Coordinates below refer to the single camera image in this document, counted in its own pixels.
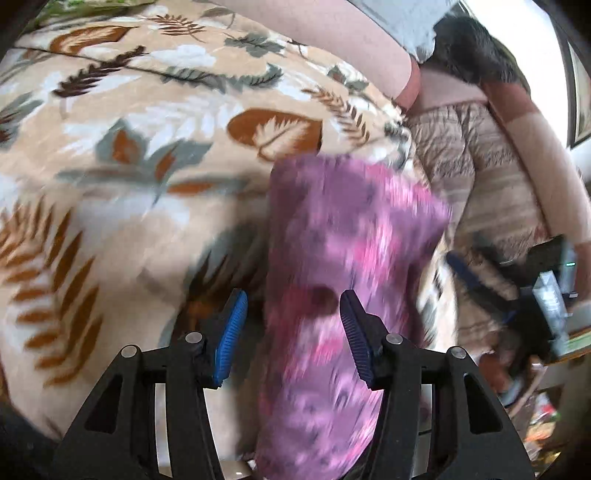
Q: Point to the dark furry cushion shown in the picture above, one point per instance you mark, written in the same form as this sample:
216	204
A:
475	50

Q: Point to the green checkered pillow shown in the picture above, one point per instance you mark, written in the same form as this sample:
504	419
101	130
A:
97	5

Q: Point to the framed wall picture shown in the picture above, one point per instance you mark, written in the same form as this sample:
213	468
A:
581	97

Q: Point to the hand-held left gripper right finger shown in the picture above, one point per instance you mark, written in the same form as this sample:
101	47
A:
355	339

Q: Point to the pink sofa back cushion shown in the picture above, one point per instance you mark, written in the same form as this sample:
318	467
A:
332	46

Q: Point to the purple floral garment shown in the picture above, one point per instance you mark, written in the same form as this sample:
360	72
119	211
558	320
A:
341	277

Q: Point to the brown striped quilted cushion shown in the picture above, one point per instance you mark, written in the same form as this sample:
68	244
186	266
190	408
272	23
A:
485	184

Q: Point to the leaf print blanket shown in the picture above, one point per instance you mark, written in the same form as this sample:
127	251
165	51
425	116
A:
138	184

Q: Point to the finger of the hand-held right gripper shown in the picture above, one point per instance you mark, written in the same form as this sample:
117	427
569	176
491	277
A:
480	286
496	256

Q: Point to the grey pillow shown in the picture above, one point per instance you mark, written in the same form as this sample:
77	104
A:
406	23

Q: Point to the pink sofa armrest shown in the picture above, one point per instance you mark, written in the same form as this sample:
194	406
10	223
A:
540	152

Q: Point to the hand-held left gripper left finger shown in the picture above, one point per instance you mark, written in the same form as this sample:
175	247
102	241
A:
228	339

